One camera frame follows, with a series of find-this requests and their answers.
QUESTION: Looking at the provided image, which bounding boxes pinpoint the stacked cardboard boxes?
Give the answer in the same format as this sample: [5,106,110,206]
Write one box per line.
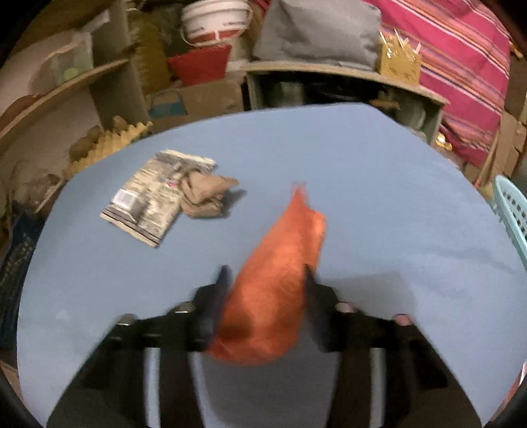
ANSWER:
[465,111,527,186]

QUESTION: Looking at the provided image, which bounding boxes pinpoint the large brown potato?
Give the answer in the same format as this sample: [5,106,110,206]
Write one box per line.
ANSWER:
[70,125,103,159]

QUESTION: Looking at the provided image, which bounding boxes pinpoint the white plastic bucket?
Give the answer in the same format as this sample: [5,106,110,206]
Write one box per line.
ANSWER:
[181,0,253,46]

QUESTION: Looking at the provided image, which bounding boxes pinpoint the clear plastic bag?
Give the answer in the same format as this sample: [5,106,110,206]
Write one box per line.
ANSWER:
[16,165,62,206]

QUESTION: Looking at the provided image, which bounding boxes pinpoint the yellow egg tray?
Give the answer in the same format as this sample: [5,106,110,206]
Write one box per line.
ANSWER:
[62,120,153,182]

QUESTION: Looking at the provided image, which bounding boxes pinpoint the wooden shelf unit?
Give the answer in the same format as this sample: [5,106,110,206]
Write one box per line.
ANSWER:
[0,0,151,165]

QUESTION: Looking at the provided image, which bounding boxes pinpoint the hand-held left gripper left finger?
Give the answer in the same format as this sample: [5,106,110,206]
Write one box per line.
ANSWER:
[47,265,233,428]

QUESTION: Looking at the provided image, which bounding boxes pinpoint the red striped blanket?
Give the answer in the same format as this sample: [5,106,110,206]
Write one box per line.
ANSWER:
[362,0,513,169]

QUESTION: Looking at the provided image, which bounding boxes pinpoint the white plastic bag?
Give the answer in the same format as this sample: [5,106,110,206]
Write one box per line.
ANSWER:
[33,31,95,93]

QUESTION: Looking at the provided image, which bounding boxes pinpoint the crumpled brown paper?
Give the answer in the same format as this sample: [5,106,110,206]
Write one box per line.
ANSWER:
[179,171,239,218]

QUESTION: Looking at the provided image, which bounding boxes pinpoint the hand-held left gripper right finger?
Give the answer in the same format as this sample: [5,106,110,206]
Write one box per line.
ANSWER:
[304,265,482,428]

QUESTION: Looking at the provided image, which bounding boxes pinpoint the blue plastic crate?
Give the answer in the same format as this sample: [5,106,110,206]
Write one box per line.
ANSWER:
[0,214,46,350]

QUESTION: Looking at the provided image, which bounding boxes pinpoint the red plastic basket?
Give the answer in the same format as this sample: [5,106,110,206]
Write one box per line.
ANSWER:
[167,44,232,87]

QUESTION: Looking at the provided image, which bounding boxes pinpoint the metal pot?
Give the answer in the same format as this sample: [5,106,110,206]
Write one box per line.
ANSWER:
[276,80,305,108]

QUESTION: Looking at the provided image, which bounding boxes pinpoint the large cooking oil bottle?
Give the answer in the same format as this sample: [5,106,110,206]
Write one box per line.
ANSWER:
[127,8,171,95]

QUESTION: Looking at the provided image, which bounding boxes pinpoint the grey fabric cover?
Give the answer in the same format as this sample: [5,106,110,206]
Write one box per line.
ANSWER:
[252,0,381,71]

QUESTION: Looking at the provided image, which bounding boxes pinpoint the wooden cabinet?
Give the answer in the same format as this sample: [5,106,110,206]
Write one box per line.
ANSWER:
[241,61,449,145]

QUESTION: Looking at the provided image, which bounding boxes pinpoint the brown cardboard box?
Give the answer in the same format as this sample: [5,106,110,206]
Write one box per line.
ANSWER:
[148,78,245,132]

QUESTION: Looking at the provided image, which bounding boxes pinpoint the printed grey packet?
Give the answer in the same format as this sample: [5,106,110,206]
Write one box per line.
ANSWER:
[101,149,217,248]

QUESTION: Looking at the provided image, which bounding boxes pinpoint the yellow cutlery holder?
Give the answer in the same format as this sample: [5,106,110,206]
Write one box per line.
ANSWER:
[378,30,423,83]

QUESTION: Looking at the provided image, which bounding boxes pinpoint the light blue plastic basket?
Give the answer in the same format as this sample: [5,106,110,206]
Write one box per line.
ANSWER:
[492,175,527,272]

